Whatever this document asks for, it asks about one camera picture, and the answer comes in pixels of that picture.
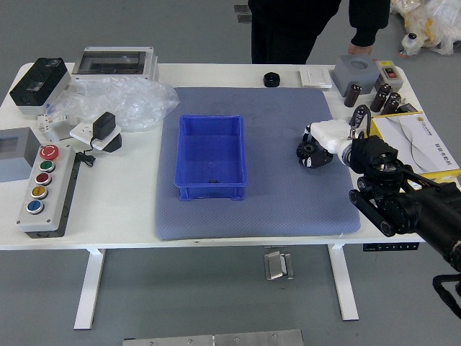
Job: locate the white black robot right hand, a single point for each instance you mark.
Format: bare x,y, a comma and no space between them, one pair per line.
331,133

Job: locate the person's left hand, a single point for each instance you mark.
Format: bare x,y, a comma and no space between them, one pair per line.
360,51

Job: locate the big black gear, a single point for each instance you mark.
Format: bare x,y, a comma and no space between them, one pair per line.
308,147

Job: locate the person's left forearm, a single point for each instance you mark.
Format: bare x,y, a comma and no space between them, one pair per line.
367,25

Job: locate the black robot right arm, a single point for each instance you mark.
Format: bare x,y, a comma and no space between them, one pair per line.
414,209

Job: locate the black round nut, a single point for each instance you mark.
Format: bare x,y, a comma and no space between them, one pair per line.
271,80

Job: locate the yellow white cardboard box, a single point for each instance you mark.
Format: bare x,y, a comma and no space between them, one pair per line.
425,137

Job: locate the blue plastic box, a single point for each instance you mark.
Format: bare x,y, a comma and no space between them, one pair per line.
210,137

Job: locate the clear-cover distribution box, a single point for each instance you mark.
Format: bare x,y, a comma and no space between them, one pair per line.
111,61

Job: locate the grey five-button control box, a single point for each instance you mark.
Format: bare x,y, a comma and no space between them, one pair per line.
36,223

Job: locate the grey block with round recess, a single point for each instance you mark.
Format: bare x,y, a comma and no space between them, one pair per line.
354,75

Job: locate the black capacitor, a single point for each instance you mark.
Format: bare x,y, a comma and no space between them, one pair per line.
358,117

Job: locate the white bottle black cap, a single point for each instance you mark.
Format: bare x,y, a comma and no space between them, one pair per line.
412,43

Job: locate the small black component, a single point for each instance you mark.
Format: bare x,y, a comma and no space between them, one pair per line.
408,109

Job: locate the person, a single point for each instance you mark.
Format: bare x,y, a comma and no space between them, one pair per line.
288,29

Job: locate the yellowish plastic bag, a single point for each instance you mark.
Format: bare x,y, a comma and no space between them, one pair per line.
439,21

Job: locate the grey-blue foam mat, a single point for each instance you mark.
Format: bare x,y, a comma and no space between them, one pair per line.
288,216

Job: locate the grey floor socket plate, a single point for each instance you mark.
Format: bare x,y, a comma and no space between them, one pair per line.
243,18
240,8

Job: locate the black table control panel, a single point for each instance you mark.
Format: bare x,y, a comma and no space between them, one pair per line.
390,247

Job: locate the white table leg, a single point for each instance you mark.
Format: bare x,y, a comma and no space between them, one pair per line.
345,299
90,288

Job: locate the clear plastic bag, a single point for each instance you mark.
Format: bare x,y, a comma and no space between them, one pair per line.
137,97

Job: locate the black power adapter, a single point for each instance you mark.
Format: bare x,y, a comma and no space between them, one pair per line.
103,124

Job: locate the white power socket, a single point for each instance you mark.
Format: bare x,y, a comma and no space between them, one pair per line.
81,131

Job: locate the white terminal connector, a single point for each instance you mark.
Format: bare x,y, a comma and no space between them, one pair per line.
47,122

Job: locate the grey two-button switch box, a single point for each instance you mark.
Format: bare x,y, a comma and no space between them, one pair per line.
396,81

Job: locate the white wall switch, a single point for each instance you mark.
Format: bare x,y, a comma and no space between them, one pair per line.
316,76

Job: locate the metal floor bracket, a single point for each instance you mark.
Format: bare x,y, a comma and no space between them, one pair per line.
273,266

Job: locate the black and grey enclosure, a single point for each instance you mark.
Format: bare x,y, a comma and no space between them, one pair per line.
39,81

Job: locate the grey enclosure with window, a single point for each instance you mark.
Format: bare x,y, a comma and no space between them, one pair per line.
14,166

